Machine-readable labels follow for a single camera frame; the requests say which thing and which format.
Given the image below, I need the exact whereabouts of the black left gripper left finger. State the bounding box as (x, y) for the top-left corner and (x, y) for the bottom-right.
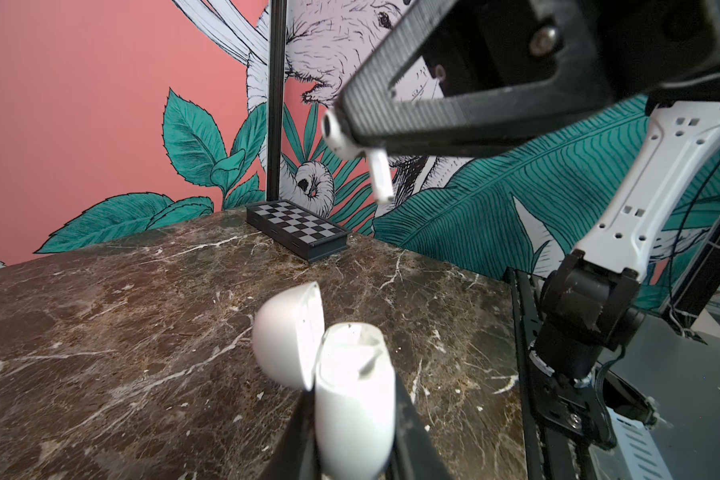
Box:
(259, 392), (320, 480)

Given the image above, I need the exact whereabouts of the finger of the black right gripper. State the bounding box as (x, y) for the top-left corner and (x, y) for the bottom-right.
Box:
(332, 1), (615, 156)

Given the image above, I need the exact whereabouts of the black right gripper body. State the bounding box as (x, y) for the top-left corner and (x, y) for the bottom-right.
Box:
(420, 1), (720, 102)

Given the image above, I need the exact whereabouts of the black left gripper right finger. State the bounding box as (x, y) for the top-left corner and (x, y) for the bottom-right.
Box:
(388, 374), (450, 480)

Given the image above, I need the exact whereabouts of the white round earbud case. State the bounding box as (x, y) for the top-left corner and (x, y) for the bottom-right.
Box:
(252, 282), (396, 479)

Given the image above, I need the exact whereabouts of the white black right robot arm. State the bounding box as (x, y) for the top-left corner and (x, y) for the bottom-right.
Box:
(321, 1), (720, 381)

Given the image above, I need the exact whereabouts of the folded black white chessboard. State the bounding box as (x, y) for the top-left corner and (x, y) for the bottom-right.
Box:
(246, 200), (349, 263)

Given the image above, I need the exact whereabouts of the black front mounting rail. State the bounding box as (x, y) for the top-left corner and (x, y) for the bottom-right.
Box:
(504, 268), (616, 479)

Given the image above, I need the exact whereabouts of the black right corner frame post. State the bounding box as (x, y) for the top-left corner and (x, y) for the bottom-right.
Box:
(266, 0), (289, 201)

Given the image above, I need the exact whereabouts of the white slotted cable duct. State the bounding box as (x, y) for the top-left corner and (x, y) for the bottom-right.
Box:
(607, 408), (673, 480)

